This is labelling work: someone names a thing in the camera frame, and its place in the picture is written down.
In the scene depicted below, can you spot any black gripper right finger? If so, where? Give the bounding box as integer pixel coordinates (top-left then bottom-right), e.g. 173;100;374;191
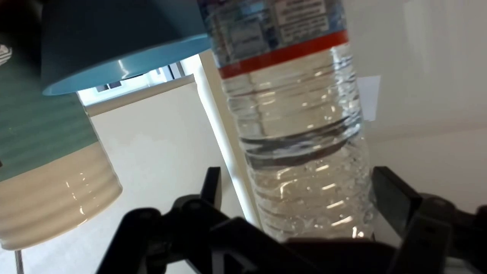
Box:
369;164;487;274

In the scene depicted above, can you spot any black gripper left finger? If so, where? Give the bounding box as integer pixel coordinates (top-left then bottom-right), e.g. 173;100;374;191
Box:
95;165;325;274

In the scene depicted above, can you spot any clear plastic water bottle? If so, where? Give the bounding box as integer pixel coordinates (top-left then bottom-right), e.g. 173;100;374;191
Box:
196;0;377;246

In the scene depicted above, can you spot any bent metal rod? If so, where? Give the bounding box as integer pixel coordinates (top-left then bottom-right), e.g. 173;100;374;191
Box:
13;248;25;274

